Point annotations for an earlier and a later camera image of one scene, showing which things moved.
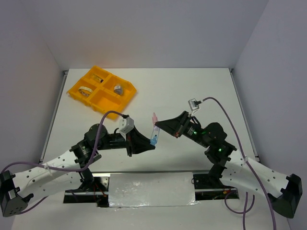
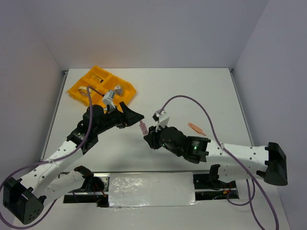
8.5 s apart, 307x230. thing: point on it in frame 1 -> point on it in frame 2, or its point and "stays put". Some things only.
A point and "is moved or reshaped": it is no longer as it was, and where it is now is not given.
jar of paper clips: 118,89 stays put
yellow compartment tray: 103,90 stays put
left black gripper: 136,143 -> 130,117
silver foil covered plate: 130,190 stays put
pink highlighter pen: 155,119 is moved or reshaped
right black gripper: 176,125 -> 150,141
